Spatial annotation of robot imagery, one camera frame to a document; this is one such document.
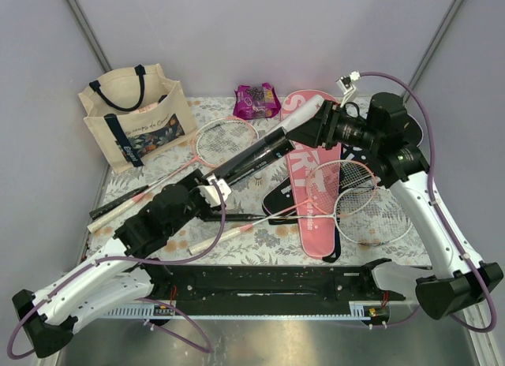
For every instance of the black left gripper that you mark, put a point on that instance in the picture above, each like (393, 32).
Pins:
(195, 181)

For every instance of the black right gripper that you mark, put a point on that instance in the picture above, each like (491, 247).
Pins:
(320, 129)

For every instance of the white shuttlecock tube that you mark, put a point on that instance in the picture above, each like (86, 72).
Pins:
(299, 110)

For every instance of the black shuttlecock tube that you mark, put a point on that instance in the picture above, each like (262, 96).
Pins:
(255, 158)

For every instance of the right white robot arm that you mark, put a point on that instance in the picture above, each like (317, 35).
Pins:
(460, 276)

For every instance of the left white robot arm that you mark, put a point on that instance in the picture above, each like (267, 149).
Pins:
(119, 272)

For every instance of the pink racket cover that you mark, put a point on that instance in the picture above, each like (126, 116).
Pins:
(317, 234)

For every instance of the black racket cover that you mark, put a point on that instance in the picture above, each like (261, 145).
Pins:
(414, 129)

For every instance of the pink white racket right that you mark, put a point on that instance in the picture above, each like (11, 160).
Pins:
(337, 177)

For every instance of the purple snack packet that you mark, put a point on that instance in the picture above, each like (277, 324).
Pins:
(255, 102)

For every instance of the floral patterned table mat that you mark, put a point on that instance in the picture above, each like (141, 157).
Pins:
(281, 243)

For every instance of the beige canvas tote bag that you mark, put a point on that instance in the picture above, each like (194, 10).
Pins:
(135, 113)

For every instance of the pink frame badminton racket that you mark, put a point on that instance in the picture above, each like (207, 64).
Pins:
(212, 145)

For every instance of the black frame badminton racket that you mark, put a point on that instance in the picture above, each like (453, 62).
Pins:
(100, 211)

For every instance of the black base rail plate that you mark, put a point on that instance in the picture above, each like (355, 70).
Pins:
(251, 291)

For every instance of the white frame racket black handle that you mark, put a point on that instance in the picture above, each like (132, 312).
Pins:
(370, 217)

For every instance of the white cable duct strip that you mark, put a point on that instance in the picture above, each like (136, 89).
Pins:
(154, 311)

